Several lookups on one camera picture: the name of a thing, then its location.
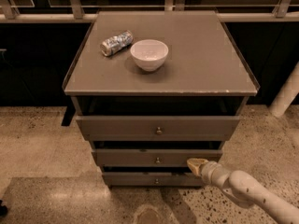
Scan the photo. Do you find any white ceramic bowl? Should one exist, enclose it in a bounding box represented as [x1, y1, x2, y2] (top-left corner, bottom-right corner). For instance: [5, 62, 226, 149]
[130, 39, 169, 72]

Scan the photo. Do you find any grey top drawer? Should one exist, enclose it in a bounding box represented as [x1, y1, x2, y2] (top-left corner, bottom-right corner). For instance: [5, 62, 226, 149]
[76, 116, 240, 142]

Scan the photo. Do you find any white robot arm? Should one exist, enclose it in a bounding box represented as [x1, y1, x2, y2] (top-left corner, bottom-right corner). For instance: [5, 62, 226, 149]
[187, 158, 299, 224]

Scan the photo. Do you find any white pillar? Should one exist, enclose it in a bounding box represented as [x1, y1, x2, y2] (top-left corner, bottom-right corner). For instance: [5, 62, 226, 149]
[269, 62, 299, 118]

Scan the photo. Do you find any grey wooden drawer cabinet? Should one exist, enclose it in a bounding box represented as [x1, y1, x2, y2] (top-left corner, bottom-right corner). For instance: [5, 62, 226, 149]
[62, 10, 261, 189]

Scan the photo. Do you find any metal window railing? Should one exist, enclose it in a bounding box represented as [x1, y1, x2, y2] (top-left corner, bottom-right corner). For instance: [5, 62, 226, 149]
[0, 0, 299, 22]

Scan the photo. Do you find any grey drawer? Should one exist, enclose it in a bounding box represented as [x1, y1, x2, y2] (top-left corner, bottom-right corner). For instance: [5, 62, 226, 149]
[92, 141, 222, 167]
[76, 116, 240, 142]
[102, 167, 204, 187]

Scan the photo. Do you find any grey bottom drawer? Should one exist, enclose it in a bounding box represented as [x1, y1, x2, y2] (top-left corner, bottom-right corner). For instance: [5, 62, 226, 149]
[102, 167, 204, 187]

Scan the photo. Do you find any black object at floor edge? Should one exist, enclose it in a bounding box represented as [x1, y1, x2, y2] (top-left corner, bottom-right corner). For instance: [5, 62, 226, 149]
[0, 200, 8, 216]

